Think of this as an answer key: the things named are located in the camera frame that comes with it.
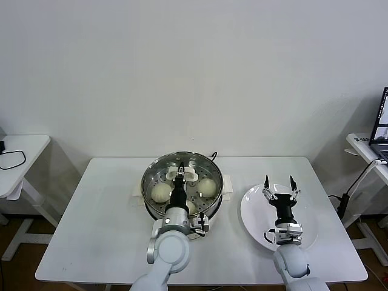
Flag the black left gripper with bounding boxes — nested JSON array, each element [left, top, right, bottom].
[[168, 161, 189, 210]]

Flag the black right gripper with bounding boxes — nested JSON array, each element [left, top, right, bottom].
[[261, 174, 301, 227]]

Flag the steel perforated steamer pot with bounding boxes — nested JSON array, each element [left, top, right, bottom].
[[141, 152, 225, 222]]

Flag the round white plate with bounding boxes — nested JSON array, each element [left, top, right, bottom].
[[240, 183, 319, 252]]

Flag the black power strip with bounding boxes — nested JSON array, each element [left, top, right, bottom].
[[329, 193, 349, 221]]

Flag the dark open laptop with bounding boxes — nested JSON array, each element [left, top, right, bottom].
[[369, 87, 388, 161]]

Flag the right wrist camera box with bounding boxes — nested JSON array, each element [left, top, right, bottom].
[[263, 223, 303, 246]]

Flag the black power cable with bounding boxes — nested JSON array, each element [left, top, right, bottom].
[[347, 162, 376, 198]]

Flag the white cable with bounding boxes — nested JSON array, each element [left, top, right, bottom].
[[354, 159, 388, 195]]

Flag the white side table with cable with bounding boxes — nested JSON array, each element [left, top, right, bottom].
[[0, 135, 60, 261]]

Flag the black looped cable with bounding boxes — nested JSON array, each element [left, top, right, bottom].
[[0, 150, 27, 170]]

